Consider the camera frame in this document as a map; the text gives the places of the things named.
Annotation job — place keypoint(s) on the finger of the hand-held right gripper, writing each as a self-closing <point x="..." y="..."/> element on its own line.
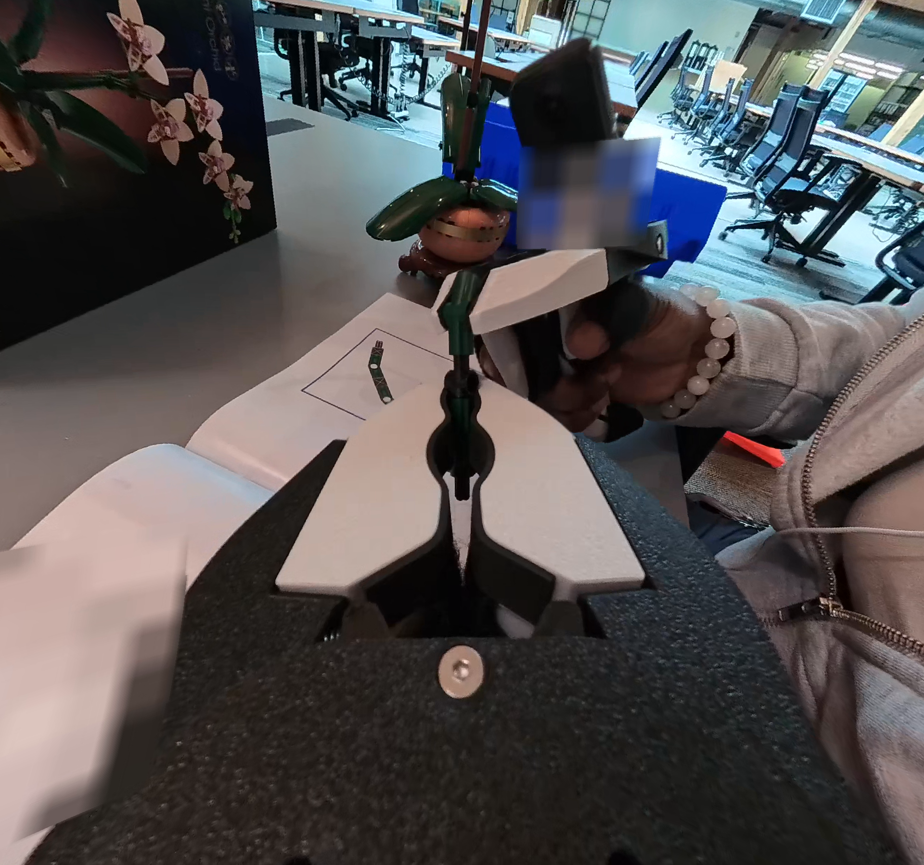
<point x="505" y="367"/>
<point x="541" y="287"/>

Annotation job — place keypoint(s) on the dark desk grommet cover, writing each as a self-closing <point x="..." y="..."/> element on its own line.
<point x="289" y="126"/>

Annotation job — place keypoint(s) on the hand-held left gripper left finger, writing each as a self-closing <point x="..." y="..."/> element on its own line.
<point x="361" y="511"/>

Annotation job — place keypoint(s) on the blue plastic bin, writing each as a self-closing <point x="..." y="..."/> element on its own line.
<point x="693" y="215"/>

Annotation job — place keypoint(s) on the dark blue pants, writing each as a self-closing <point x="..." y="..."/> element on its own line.
<point x="722" y="529"/>

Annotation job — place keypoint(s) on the green black toy stem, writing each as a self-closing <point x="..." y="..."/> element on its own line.
<point x="460" y="345"/>

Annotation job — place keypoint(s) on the person's right hand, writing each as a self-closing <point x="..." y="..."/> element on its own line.
<point x="650" y="352"/>

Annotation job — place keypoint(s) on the row of black office chairs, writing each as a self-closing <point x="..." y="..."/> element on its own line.
<point x="787" y="150"/>
<point x="339" y="34"/>

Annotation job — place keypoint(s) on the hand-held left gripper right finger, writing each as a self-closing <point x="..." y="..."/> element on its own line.
<point x="563" y="511"/>

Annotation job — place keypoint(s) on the person's right forearm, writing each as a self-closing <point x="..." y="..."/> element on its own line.
<point x="779" y="367"/>

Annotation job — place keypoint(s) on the long office table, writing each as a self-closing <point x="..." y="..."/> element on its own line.
<point x="505" y="67"/>
<point x="866" y="157"/>
<point x="325" y="2"/>

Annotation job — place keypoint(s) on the white instruction booklet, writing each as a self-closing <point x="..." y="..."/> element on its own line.
<point x="252" y="403"/>

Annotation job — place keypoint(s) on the white air vent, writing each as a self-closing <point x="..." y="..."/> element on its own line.
<point x="821" y="4"/>

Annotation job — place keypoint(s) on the dark orchid printed box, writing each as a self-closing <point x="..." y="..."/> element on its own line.
<point x="108" y="266"/>

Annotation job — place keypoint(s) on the toy brick orchid plant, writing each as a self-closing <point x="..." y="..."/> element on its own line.
<point x="462" y="229"/>

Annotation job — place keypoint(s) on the orange red object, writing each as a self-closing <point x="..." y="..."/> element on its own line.
<point x="754" y="448"/>

